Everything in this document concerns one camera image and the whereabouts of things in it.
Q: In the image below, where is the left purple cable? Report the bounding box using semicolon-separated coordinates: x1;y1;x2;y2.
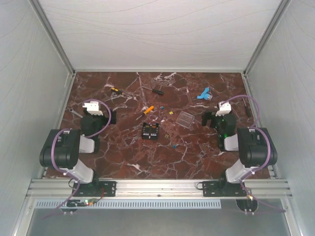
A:
39;98;113;220

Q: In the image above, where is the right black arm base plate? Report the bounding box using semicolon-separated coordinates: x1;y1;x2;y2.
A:
202;181;247;197

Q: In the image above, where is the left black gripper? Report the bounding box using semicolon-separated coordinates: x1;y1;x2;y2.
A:
85;108;117;138

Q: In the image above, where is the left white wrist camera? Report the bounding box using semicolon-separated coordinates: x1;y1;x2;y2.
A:
83;101;103;116

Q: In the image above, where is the silver wrench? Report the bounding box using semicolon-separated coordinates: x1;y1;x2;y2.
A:
69;109;83;118

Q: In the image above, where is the yellow black screwdriver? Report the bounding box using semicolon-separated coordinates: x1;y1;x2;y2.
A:
110;88;128;98

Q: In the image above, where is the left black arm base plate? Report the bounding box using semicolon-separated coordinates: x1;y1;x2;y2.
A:
73;181;117;197

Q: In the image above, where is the aluminium rail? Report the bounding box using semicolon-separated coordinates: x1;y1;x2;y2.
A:
26;178;292;199

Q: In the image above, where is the slotted grey cable duct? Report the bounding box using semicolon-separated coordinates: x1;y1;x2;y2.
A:
35;199;221;209

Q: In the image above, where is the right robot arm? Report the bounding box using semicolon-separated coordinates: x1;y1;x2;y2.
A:
202;112;278;196

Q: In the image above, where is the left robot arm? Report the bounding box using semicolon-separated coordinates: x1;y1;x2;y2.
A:
39;110;117;196

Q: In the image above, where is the clear plastic fuse box cover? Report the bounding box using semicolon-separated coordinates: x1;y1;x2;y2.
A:
175;111;195;128

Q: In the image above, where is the orange handled screwdriver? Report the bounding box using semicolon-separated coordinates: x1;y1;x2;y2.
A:
136;106;154;120

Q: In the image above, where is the thin black screwdriver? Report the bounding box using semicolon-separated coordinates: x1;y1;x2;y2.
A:
242;98;252;118

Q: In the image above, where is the blue plastic connector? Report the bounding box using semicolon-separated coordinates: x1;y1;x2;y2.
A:
196;87;213;101

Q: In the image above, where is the black fuse box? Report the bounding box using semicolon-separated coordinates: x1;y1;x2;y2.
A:
141;122;159;141

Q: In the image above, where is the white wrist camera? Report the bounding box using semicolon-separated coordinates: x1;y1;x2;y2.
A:
83;101;103;116
215;102;232;117

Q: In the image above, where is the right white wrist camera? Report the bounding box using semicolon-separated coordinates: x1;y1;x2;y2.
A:
215;102;232;117

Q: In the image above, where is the black handled screwdriver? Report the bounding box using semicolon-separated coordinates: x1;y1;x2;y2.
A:
143;87;164;95

